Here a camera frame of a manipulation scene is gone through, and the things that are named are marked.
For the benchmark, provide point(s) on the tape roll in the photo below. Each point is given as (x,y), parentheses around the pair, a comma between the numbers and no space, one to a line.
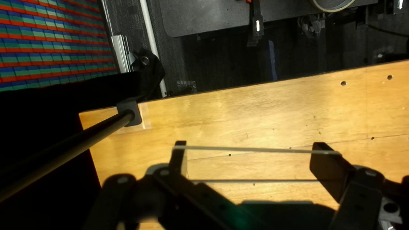
(332,5)

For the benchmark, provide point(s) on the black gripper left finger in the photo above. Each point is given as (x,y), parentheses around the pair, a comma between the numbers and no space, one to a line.
(170,199)

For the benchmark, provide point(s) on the thin elastic band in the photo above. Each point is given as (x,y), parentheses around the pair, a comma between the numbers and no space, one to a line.
(256,148)

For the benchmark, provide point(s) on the white vertical pole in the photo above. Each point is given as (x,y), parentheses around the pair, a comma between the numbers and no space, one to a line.
(151,42)

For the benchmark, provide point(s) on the black tripod pole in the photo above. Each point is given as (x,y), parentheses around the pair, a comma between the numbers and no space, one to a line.
(64,153)

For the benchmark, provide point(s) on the black pole clamp bracket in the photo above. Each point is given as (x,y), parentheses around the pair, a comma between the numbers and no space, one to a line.
(133,108)

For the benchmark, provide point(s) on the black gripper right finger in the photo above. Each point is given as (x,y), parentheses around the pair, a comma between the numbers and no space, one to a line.
(362,195)

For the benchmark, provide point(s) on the colourful striped panel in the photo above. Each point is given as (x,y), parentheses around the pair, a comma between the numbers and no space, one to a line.
(51,38)

